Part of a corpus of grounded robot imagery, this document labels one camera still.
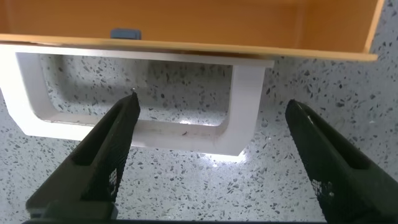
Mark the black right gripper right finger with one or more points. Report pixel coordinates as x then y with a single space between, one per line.
342 174

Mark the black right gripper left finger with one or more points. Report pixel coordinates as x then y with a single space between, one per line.
102 161

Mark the small grey-blue block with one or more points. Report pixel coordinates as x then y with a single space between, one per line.
126 34

